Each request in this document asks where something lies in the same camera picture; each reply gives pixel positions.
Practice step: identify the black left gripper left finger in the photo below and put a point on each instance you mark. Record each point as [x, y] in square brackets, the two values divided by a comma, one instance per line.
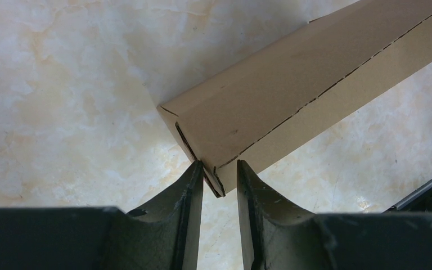
[162, 233]

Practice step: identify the brown cardboard box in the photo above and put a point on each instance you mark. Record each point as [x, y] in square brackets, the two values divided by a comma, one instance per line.
[271, 103]

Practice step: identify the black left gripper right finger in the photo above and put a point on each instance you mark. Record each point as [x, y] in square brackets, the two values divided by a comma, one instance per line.
[278, 234]

